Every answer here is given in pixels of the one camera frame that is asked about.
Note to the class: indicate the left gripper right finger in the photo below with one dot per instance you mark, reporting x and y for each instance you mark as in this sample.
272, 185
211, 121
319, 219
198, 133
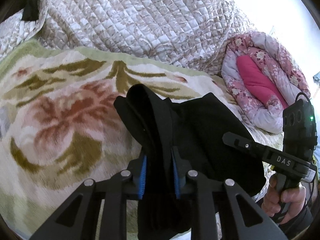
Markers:
181, 168

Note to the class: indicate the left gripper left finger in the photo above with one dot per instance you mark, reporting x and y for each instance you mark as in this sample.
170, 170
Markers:
136, 187

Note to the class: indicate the black pants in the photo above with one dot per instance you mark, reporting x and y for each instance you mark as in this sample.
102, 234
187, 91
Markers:
195, 129

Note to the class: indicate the person's right hand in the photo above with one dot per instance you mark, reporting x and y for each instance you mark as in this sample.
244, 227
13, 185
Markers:
295, 197

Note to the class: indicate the floral fleece blanket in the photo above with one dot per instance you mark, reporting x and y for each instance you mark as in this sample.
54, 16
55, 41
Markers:
59, 126

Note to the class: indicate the pink floral quilt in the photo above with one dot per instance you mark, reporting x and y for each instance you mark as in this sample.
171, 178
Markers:
263, 78

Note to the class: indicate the white quilted comforter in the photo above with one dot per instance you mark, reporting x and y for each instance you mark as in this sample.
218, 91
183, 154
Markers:
186, 33

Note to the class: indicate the black camera box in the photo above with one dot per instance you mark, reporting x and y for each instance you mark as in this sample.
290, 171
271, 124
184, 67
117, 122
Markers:
299, 127

